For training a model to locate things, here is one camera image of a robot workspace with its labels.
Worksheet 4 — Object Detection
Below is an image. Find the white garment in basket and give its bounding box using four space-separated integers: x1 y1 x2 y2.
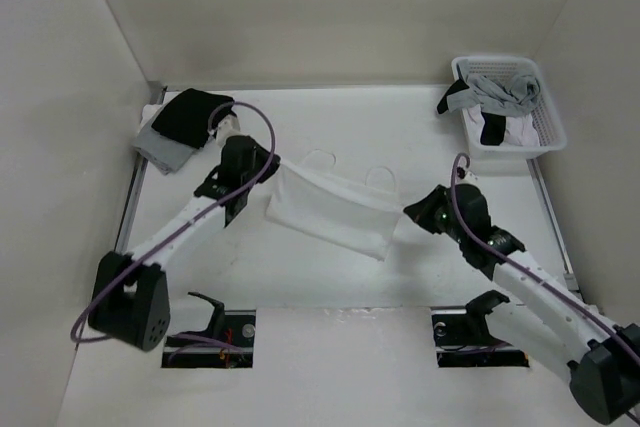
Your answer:
499 114 540 147

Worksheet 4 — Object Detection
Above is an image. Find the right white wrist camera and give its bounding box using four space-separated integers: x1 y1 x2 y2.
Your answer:
456 167 478 186

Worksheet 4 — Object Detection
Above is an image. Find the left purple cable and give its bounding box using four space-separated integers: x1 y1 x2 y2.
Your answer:
69 100 279 346

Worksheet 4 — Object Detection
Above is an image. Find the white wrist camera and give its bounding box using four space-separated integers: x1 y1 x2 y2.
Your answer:
211 115 242 146
456 167 478 186

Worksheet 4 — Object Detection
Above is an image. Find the crumpled grey tank top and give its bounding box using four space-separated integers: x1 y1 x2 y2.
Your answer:
437 71 541 117

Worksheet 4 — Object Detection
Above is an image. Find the right metal table rail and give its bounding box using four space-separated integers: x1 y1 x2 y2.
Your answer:
527 159 581 295

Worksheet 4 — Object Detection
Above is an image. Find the left metal table rail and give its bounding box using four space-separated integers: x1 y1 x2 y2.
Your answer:
96 80 166 265

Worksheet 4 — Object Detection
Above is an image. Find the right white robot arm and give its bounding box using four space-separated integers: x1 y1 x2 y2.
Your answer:
403 183 639 425

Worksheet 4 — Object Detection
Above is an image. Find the crumpled black tank top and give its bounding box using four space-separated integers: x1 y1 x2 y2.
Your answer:
436 79 506 146

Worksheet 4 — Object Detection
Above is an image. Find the folded black tank top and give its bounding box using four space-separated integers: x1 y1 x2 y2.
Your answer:
151 88 235 149

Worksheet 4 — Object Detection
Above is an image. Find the white plastic laundry basket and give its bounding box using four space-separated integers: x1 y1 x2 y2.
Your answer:
451 54 567 161

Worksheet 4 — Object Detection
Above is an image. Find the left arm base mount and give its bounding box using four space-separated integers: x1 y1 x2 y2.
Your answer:
161 291 257 369

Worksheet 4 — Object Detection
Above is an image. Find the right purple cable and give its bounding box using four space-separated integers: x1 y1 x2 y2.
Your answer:
451 152 640 416

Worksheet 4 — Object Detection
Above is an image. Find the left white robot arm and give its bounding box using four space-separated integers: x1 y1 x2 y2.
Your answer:
83 135 280 352

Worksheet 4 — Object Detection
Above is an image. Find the folded grey tank top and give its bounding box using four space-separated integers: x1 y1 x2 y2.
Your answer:
132 123 199 175

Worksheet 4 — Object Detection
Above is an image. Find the white tank top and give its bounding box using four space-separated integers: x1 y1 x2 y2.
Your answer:
266 152 402 261

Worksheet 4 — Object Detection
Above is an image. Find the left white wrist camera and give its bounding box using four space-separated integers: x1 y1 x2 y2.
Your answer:
211 115 242 146

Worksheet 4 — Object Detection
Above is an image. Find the purple cable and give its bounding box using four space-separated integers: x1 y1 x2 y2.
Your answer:
69 100 279 346
451 152 640 416

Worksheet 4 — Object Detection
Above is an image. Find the metal table rail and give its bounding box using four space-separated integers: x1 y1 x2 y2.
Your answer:
96 80 166 265
527 159 581 295

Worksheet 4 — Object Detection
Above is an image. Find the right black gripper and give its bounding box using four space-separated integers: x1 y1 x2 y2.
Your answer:
403 184 467 244

